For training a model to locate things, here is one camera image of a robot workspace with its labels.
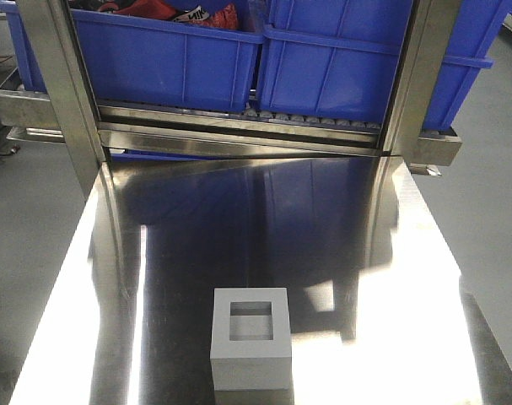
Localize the blue bin with red items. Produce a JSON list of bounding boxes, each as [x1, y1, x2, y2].
[[0, 0, 266, 114]]

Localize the gray hollow cube base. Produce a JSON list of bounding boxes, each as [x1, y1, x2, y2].
[[209, 288, 292, 391]]

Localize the stainless steel roller rack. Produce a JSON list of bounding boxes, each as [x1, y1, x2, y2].
[[0, 1, 462, 181]]

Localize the red and black packaged items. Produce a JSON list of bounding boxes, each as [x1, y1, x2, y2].
[[68, 0, 240, 30]]

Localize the blue plastic bin right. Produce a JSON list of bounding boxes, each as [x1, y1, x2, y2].
[[256, 1, 512, 130]]

